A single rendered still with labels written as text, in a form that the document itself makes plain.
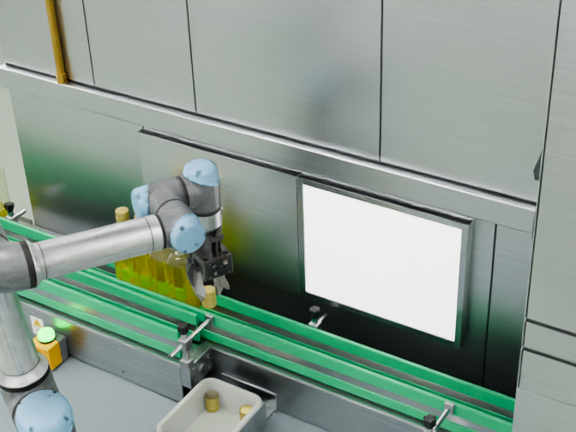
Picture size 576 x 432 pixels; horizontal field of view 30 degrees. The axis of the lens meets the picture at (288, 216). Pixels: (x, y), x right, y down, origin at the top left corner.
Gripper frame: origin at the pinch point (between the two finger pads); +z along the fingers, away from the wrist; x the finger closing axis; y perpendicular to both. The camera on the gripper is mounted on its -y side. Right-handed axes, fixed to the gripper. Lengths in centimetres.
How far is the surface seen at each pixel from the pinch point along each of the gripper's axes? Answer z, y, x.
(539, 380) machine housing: -19, 80, 29
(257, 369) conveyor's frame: 21.4, 7.7, 7.8
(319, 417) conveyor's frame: 29.2, 22.7, 16.1
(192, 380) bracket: 23.9, 0.3, -6.4
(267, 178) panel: -21.1, -6.7, 20.4
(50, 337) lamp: 24, -34, -31
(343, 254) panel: -6.0, 11.0, 30.5
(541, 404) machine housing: -14, 81, 30
